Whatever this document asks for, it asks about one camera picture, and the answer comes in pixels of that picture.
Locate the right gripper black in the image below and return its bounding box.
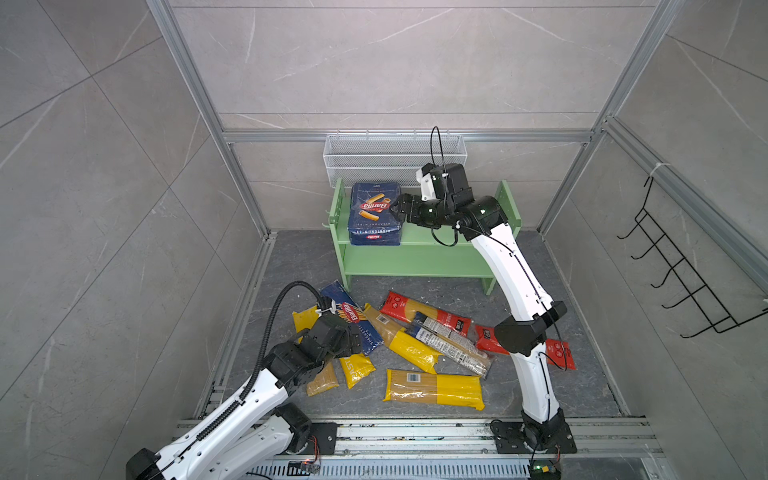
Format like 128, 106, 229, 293
389, 194, 455, 229

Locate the blue Barilla spaghetti box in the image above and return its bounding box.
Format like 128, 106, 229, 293
320, 281, 383, 356

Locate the blue Barilla rigatoni box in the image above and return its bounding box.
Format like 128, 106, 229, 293
347, 182, 402, 246

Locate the yellow spaghetti bag with lettering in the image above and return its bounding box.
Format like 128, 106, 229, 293
340, 354, 376, 389

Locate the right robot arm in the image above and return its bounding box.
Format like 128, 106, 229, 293
390, 163, 567, 453

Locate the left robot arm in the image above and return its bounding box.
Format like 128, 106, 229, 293
125, 312, 362, 479

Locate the green wooden two-tier shelf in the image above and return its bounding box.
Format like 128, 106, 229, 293
328, 179, 496, 295

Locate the yellow spaghetti bag far left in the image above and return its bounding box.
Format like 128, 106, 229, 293
292, 304, 341, 398

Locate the yellow spaghetti bag centre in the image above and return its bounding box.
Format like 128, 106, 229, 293
363, 304, 441, 374

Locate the red spaghetti bag upper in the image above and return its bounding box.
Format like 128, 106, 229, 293
380, 291, 472, 338

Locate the red spaghetti bag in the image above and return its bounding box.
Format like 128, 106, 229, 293
380, 291, 472, 338
474, 325, 576, 370

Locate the large yellow spaghetti bag front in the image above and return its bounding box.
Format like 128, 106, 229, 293
383, 370, 485, 411

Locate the clear white-label spaghetti bag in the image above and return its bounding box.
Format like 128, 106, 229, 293
407, 312, 493, 378

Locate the red spaghetti bag right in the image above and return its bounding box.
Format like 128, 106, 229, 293
474, 325, 576, 370

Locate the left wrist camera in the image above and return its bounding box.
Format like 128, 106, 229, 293
318, 296, 336, 316

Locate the white wire mesh basket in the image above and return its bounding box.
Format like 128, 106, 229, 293
323, 133, 468, 188

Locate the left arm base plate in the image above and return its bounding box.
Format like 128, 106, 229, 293
285, 422, 339, 456

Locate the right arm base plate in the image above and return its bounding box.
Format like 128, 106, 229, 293
489, 419, 578, 454

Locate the black wire hook rack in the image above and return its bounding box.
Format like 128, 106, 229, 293
616, 176, 767, 339

